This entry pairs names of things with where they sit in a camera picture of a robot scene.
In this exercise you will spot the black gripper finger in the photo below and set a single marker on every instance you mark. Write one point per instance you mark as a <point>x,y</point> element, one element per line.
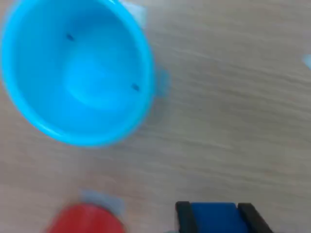
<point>257,222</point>
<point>186,218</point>

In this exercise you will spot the small blue cube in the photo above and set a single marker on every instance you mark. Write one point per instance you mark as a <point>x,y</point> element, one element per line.
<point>216,218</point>

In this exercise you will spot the red plastic cup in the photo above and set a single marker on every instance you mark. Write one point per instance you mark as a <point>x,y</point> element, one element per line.
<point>85,221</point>

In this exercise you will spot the light blue plastic cup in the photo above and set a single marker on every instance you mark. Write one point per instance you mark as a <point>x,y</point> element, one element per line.
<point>73,72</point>

